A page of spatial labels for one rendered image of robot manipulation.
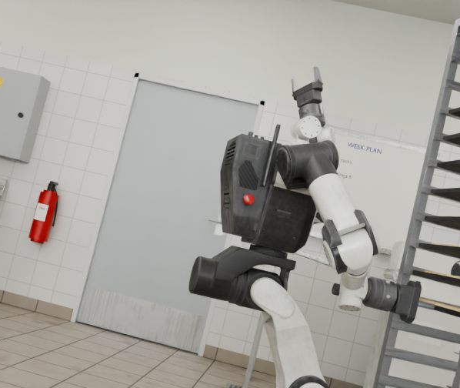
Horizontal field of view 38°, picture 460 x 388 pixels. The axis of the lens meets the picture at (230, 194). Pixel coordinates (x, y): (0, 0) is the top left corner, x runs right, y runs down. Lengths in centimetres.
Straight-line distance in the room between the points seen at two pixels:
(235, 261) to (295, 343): 31
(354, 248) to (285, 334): 43
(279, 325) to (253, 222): 31
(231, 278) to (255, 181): 29
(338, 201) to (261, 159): 32
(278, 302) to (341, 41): 381
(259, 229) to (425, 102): 371
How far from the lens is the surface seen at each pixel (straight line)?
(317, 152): 180
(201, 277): 194
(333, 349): 531
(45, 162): 570
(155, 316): 542
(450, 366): 237
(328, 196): 172
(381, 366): 227
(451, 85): 236
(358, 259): 170
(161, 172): 545
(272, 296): 196
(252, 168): 192
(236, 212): 191
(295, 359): 205
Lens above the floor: 90
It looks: 4 degrees up
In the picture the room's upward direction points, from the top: 14 degrees clockwise
